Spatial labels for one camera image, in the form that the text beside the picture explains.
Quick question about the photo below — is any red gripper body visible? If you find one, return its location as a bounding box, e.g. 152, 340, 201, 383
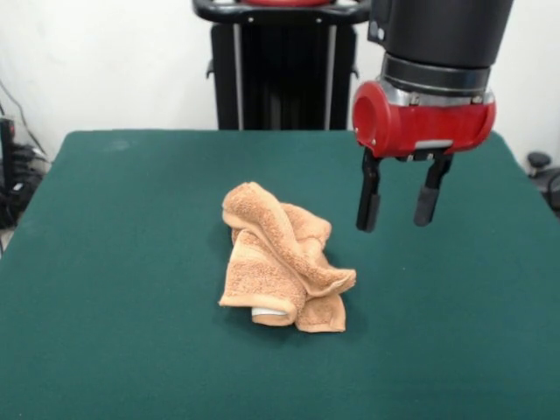
352, 80, 498, 161

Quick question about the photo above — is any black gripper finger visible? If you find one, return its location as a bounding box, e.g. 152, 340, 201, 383
413, 153, 454, 228
356, 148, 382, 233

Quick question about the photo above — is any tan terry cloth towel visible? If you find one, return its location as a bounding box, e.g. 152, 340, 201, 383
217, 181, 358, 334

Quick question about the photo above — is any dark green table cloth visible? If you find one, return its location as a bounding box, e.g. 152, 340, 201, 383
0, 129, 560, 420

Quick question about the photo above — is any black electronics box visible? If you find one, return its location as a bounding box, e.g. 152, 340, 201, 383
0, 115, 18, 229

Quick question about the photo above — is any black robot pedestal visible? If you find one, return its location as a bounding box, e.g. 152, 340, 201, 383
192, 0, 373, 131

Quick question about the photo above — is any black cable bundle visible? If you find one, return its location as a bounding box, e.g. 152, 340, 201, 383
11, 143, 53, 185

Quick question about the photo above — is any grey wall cable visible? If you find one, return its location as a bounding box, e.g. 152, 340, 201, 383
0, 80, 49, 158

